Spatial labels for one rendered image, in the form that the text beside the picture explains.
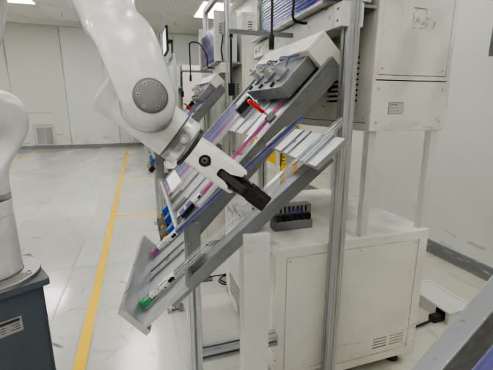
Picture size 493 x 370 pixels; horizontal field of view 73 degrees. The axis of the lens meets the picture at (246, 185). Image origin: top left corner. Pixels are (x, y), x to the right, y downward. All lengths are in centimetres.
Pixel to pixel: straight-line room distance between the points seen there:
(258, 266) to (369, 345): 89
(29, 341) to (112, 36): 73
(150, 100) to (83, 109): 938
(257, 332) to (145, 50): 65
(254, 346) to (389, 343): 86
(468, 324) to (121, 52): 49
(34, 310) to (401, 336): 134
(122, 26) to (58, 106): 944
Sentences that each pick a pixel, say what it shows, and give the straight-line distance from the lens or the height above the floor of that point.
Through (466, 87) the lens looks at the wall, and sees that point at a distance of 268.
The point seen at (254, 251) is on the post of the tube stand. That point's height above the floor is 77.
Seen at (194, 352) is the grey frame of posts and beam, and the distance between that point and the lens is 119.
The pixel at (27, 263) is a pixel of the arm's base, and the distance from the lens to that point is 99.
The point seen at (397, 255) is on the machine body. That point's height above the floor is 53.
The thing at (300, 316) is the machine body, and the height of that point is 35.
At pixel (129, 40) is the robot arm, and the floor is 117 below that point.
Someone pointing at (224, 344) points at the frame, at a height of 32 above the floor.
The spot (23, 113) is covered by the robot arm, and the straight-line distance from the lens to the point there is 92.
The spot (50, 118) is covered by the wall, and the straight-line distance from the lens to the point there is 999.
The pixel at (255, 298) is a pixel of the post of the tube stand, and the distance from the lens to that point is 80.
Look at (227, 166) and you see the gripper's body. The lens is 55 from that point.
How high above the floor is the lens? 108
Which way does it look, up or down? 13 degrees down
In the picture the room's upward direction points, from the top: straight up
